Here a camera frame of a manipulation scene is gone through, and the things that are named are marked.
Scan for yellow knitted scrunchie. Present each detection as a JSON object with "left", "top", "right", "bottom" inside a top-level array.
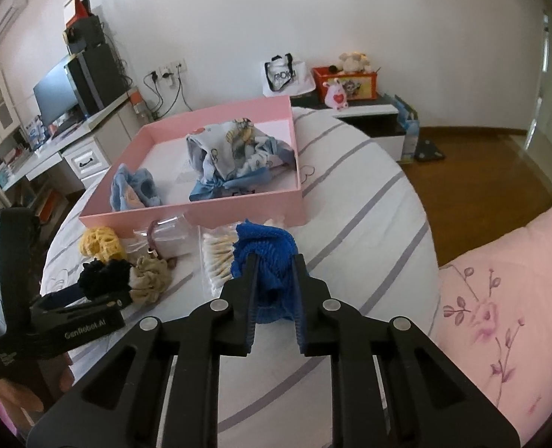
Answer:
[{"left": 78, "top": 227, "right": 127, "bottom": 264}]

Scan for black computer monitor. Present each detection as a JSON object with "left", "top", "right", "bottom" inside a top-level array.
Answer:
[{"left": 33, "top": 56, "right": 78, "bottom": 125}]

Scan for light blue fuzzy sock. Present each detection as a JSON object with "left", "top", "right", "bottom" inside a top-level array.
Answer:
[{"left": 110, "top": 164, "right": 162, "bottom": 211}]

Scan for red toy storage box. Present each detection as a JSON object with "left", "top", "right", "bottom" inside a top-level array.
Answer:
[{"left": 311, "top": 67, "right": 377, "bottom": 102}]

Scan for pink plush heart toy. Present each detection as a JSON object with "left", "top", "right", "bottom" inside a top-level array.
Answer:
[{"left": 323, "top": 78, "right": 349, "bottom": 110}]

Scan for pink floral pillow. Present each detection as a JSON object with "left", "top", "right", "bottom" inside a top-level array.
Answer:
[{"left": 432, "top": 208, "right": 552, "bottom": 443}]

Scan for cotton swab pack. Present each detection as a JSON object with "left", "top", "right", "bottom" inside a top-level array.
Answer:
[{"left": 199, "top": 223, "right": 239, "bottom": 298}]

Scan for clear pouch with hair tie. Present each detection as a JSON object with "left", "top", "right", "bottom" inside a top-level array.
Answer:
[{"left": 122, "top": 215, "right": 198, "bottom": 260}]

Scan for orange capped bottle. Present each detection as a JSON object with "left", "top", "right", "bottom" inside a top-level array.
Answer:
[{"left": 129, "top": 89, "right": 148, "bottom": 116}]

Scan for cream plush sheep toy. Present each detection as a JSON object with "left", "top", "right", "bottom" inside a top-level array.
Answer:
[{"left": 329, "top": 52, "right": 373, "bottom": 74}]

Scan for white desk with drawers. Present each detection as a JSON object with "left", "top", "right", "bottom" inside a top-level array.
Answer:
[{"left": 1, "top": 90, "right": 144, "bottom": 191}]

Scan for pink shallow box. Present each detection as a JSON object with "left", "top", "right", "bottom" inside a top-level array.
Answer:
[{"left": 80, "top": 96, "right": 306, "bottom": 237}]

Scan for left hand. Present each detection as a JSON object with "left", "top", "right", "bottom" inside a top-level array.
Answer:
[{"left": 0, "top": 379, "right": 44, "bottom": 431}]

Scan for black box on tower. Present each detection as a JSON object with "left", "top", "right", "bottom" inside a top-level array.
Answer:
[{"left": 62, "top": 0, "right": 105, "bottom": 55}]

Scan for black white low cabinet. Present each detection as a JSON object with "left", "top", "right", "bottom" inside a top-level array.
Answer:
[{"left": 292, "top": 97, "right": 412, "bottom": 163}]

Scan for light blue printed baby garment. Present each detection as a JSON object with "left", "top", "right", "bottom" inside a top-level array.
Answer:
[{"left": 186, "top": 117, "right": 296, "bottom": 201}]

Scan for wall power outlet strip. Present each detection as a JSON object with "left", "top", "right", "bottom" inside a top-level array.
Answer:
[{"left": 153, "top": 59, "right": 187, "bottom": 87}]

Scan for white striped bed sheet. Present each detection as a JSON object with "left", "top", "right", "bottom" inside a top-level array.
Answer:
[{"left": 40, "top": 106, "right": 441, "bottom": 448}]

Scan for black floor scale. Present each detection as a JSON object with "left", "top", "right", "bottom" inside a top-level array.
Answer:
[{"left": 414, "top": 140, "right": 446, "bottom": 163}]

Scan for black scrunchie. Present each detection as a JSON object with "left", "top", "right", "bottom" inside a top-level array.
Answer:
[{"left": 77, "top": 259, "right": 131, "bottom": 301}]

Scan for beige scrunchie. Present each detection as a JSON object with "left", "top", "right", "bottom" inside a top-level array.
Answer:
[{"left": 128, "top": 256, "right": 172, "bottom": 304}]

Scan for dark blue knitted cloth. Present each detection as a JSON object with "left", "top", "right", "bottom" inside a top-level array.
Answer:
[{"left": 230, "top": 221, "right": 298, "bottom": 324}]

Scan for black computer tower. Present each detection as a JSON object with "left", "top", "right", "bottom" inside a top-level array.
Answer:
[{"left": 64, "top": 44, "right": 127, "bottom": 116}]

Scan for white tote bag black handles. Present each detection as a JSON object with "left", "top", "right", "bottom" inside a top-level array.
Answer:
[{"left": 262, "top": 53, "right": 316, "bottom": 97}]

